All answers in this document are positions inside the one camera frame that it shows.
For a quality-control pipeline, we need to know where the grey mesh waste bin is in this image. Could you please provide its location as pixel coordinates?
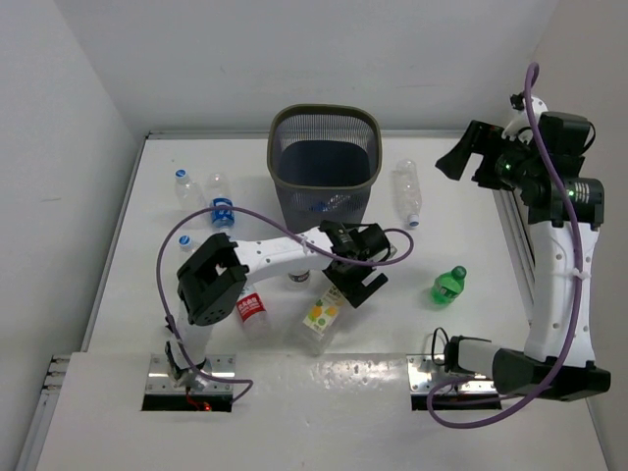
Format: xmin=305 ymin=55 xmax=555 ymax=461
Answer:
xmin=266 ymin=104 xmax=383 ymax=234

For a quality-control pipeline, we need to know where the small black cap bottle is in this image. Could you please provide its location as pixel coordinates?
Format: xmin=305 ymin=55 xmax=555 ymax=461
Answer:
xmin=287 ymin=271 xmax=311 ymax=290

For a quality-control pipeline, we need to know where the pineapple juice bottle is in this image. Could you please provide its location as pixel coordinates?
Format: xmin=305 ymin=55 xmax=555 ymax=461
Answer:
xmin=292 ymin=285 xmax=350 ymax=355

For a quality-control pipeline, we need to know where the metal base plate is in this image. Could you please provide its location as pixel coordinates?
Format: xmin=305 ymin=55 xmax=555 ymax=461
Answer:
xmin=406 ymin=353 xmax=497 ymax=395
xmin=144 ymin=354 xmax=236 ymax=395

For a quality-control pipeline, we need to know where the clear crushed bottle right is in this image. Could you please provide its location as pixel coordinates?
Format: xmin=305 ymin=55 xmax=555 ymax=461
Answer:
xmin=392 ymin=160 xmax=422 ymax=229

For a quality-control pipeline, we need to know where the green soda bottle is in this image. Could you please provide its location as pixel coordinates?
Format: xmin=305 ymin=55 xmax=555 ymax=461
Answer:
xmin=430 ymin=265 xmax=467 ymax=305

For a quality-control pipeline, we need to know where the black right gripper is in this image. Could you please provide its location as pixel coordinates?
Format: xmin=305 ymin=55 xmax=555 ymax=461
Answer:
xmin=438 ymin=120 xmax=543 ymax=191

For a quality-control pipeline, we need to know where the blue label bottle left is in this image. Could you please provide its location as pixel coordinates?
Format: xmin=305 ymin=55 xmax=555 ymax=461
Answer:
xmin=207 ymin=173 xmax=235 ymax=232

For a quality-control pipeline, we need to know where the blue label water bottle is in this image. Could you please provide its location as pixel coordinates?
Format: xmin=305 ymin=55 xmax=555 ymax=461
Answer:
xmin=306 ymin=194 xmax=351 ymax=214

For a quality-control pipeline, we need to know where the red label water bottle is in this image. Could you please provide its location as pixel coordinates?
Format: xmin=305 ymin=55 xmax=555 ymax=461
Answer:
xmin=235 ymin=286 xmax=271 ymax=340

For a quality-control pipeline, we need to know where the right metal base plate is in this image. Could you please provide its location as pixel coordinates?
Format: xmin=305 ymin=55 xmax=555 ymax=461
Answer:
xmin=406 ymin=353 xmax=497 ymax=395

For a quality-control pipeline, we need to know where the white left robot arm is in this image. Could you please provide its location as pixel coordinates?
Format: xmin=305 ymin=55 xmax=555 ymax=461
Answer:
xmin=166 ymin=221 xmax=392 ymax=385

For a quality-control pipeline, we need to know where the clear bottle blue cap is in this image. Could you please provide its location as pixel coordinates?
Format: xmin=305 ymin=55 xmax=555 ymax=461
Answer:
xmin=175 ymin=169 xmax=206 ymax=212
xmin=178 ymin=235 xmax=197 ymax=254

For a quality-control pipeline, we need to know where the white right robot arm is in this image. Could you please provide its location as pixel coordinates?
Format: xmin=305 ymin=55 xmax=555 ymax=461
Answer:
xmin=436 ymin=111 xmax=611 ymax=401

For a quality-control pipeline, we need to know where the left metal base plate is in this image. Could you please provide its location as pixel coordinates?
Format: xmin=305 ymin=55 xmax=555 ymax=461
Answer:
xmin=144 ymin=354 xmax=236 ymax=395

